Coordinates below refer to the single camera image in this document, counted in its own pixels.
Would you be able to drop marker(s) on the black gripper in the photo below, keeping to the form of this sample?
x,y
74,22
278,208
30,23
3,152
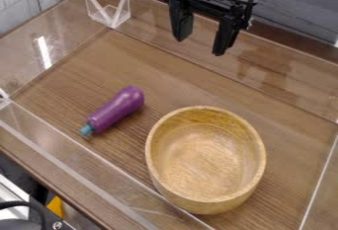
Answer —
x,y
239,9

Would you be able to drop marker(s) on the purple toy eggplant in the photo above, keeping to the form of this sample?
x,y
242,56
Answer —
x,y
126,102

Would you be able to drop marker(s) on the brown wooden bowl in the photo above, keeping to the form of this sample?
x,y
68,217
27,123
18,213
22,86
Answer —
x,y
206,158

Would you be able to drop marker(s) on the yellow and black equipment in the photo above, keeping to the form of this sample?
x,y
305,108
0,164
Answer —
x,y
60,215

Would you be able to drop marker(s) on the clear acrylic tray wall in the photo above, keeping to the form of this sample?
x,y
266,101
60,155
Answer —
x,y
95,186

